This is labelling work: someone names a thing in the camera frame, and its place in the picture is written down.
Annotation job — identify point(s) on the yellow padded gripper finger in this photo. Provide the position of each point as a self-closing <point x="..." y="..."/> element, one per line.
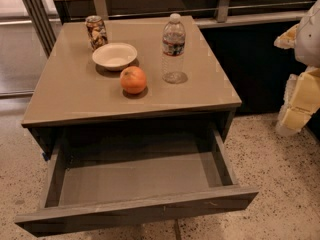
<point x="287" y="39"/>
<point x="301" y="101"/>

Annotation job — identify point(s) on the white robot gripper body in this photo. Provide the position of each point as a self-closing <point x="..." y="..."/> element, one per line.
<point x="308" y="40"/>

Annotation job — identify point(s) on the clear plastic water bottle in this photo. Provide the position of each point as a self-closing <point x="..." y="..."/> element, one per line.
<point x="173" y="46"/>

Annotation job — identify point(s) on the open grey top drawer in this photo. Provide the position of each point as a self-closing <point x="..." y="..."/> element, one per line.
<point x="124" y="180"/>

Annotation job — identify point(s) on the wooden bench with metal brackets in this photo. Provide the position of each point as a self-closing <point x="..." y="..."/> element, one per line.
<point x="207" y="13"/>

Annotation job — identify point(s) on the orange fruit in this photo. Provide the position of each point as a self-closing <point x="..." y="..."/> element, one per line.
<point x="133" y="80"/>

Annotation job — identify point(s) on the white paper bowl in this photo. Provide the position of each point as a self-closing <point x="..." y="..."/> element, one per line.
<point x="114" y="56"/>

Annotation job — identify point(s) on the patterned drink can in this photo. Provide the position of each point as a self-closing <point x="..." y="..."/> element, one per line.
<point x="96" y="31"/>

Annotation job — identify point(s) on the metal railing frame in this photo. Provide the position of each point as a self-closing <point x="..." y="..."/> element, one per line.
<point x="41" y="23"/>

